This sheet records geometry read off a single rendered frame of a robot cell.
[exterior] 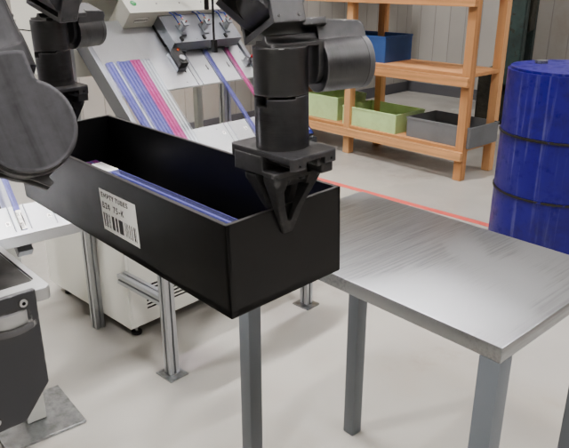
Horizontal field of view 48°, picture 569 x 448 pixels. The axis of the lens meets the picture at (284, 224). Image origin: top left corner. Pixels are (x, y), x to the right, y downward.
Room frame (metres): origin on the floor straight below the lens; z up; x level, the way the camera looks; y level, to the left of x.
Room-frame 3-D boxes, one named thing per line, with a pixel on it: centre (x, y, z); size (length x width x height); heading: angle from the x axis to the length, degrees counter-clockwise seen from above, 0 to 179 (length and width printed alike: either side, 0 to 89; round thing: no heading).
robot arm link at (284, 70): (0.68, 0.00, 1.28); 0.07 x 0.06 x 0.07; 116
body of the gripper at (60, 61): (1.10, 0.38, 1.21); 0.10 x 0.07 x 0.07; 42
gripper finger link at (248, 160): (0.68, 0.01, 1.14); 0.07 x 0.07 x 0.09; 42
